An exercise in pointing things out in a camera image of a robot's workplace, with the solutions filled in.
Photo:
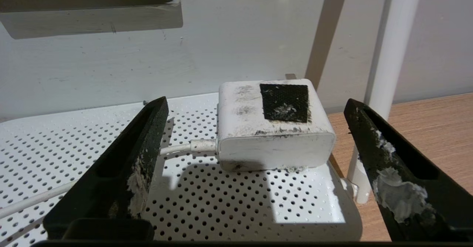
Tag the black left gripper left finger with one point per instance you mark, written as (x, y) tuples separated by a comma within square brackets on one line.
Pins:
[(111, 188)]

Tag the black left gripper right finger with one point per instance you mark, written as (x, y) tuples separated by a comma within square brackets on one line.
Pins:
[(417, 188)]

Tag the white power adapter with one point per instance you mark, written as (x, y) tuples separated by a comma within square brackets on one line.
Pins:
[(244, 129)]

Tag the white router with antennas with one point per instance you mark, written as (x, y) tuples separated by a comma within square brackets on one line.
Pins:
[(221, 202)]

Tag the grey wall socket plate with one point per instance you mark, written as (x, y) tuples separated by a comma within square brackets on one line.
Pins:
[(85, 3)]

